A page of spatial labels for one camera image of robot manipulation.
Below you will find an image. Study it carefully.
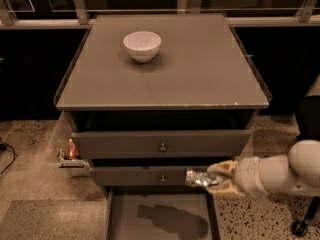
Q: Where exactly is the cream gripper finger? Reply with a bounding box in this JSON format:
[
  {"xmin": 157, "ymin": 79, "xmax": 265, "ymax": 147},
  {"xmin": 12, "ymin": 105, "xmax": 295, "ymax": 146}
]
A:
[
  {"xmin": 207, "ymin": 180, "xmax": 245, "ymax": 198},
  {"xmin": 207, "ymin": 160, "xmax": 238, "ymax": 177}
]

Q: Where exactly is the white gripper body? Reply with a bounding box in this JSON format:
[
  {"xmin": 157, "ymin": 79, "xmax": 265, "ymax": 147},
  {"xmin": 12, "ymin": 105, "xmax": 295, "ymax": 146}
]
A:
[{"xmin": 233, "ymin": 157, "xmax": 268, "ymax": 197}]

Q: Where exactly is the crushed silver redbull can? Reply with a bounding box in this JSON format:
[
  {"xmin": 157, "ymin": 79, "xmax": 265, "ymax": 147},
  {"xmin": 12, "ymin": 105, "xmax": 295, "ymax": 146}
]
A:
[{"xmin": 185, "ymin": 169, "xmax": 224, "ymax": 188}]

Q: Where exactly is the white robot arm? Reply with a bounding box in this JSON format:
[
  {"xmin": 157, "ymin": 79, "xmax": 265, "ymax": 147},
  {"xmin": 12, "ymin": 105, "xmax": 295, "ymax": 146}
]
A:
[{"xmin": 206, "ymin": 140, "xmax": 320, "ymax": 198}]

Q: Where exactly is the grey middle drawer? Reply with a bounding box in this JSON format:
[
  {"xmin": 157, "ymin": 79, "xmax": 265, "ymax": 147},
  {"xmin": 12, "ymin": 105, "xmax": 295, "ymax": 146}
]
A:
[{"xmin": 90, "ymin": 157, "xmax": 229, "ymax": 186}]

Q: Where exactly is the grey drawer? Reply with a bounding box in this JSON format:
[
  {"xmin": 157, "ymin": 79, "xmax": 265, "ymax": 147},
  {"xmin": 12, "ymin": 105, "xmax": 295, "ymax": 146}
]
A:
[
  {"xmin": 90, "ymin": 157, "xmax": 229, "ymax": 186},
  {"xmin": 105, "ymin": 186, "xmax": 223, "ymax": 240},
  {"xmin": 70, "ymin": 109, "xmax": 254, "ymax": 159}
]

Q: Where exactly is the grey bottom drawer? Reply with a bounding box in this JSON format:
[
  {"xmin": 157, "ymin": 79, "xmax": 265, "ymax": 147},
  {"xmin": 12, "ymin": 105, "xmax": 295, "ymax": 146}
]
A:
[{"xmin": 105, "ymin": 186, "xmax": 223, "ymax": 240}]

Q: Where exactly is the grey drawer cabinet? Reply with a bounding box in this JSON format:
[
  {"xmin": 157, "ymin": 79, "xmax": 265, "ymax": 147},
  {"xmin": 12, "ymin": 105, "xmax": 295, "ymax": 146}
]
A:
[{"xmin": 53, "ymin": 13, "xmax": 273, "ymax": 240}]

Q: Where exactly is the grey top drawer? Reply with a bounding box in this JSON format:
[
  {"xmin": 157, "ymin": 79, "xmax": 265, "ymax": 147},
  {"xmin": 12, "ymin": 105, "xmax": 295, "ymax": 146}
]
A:
[{"xmin": 70, "ymin": 109, "xmax": 254, "ymax": 159}]

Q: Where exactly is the black office chair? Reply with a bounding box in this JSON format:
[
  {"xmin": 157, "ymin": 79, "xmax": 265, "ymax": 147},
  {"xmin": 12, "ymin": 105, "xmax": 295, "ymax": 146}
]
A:
[{"xmin": 291, "ymin": 95, "xmax": 320, "ymax": 237}]

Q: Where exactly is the white ceramic bowl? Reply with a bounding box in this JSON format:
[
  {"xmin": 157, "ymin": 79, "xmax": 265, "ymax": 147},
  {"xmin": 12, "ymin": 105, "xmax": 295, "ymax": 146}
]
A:
[{"xmin": 123, "ymin": 31, "xmax": 162, "ymax": 63}]

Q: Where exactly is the orange snack packet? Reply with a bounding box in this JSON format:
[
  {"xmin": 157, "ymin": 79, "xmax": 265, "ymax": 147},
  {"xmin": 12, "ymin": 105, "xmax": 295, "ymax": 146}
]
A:
[{"xmin": 68, "ymin": 139, "xmax": 79, "ymax": 159}]

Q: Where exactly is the metal window railing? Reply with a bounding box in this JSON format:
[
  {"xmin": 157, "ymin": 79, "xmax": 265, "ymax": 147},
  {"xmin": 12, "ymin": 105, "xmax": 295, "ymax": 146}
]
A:
[{"xmin": 0, "ymin": 0, "xmax": 320, "ymax": 28}]

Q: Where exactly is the black floor cable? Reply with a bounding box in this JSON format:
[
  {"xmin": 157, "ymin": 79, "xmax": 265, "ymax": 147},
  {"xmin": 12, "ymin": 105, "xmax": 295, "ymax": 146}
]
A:
[{"xmin": 0, "ymin": 137, "xmax": 18, "ymax": 180}]

